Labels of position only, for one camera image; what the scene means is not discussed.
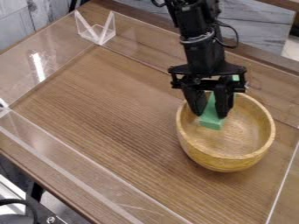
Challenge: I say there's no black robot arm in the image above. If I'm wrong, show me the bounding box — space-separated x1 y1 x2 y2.
151 0 247 118

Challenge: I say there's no green rectangular block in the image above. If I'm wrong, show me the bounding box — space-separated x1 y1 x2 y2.
198 74 240 131

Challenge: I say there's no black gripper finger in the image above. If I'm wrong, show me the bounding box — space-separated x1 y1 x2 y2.
214 84 234 118
182 87 208 116

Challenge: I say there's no brown wooden bowl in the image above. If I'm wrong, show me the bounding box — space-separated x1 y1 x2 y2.
176 94 276 172

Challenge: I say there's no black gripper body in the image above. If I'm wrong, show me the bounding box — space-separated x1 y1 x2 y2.
167 31 250 93

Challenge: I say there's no clear acrylic corner bracket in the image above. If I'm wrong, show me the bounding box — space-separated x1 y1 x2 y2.
74 10 116 46

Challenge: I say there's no black table leg bracket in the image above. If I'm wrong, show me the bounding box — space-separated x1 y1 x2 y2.
26 182 68 224

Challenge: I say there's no black cable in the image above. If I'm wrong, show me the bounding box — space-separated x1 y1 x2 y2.
214 18 240 50

